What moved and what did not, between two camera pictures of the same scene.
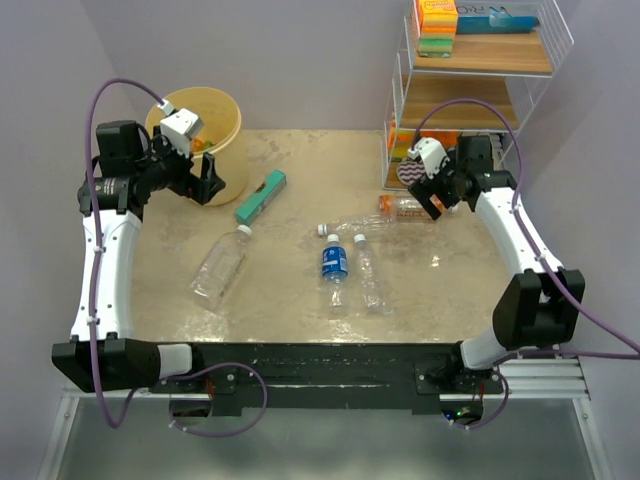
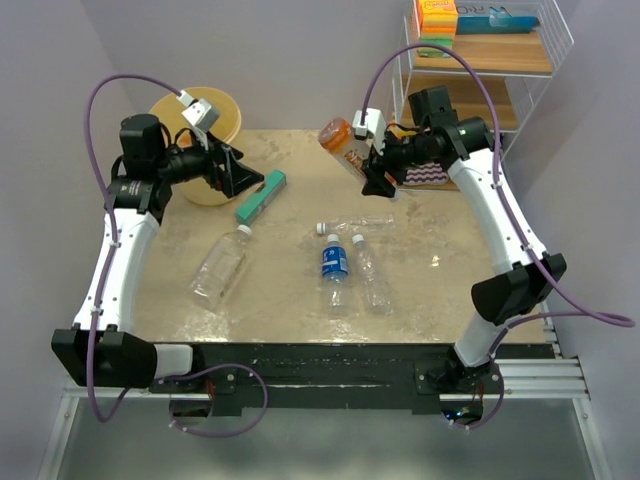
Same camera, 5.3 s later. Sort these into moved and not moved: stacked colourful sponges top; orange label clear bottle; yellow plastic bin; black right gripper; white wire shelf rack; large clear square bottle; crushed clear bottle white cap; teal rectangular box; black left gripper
Moved: black right gripper; orange label clear bottle; black left gripper
Not moved: stacked colourful sponges top; large clear square bottle; crushed clear bottle white cap; yellow plastic bin; white wire shelf rack; teal rectangular box
